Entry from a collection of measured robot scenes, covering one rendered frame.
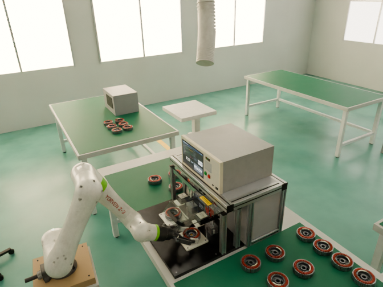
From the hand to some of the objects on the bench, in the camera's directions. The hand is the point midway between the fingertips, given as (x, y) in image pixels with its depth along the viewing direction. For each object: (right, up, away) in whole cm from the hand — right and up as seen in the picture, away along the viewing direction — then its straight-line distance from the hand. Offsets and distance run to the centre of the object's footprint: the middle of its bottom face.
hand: (191, 234), depth 195 cm
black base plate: (-4, 0, +13) cm, 13 cm away
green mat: (+46, -19, -28) cm, 58 cm away
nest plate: (0, -3, +2) cm, 3 cm away
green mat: (-18, +28, +73) cm, 80 cm away
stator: (+61, -14, -20) cm, 66 cm away
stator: (0, -2, +1) cm, 2 cm away
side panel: (+45, -3, +4) cm, 46 cm away
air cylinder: (+13, 0, +8) cm, 15 cm away
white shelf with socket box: (-1, +46, +109) cm, 118 cm away
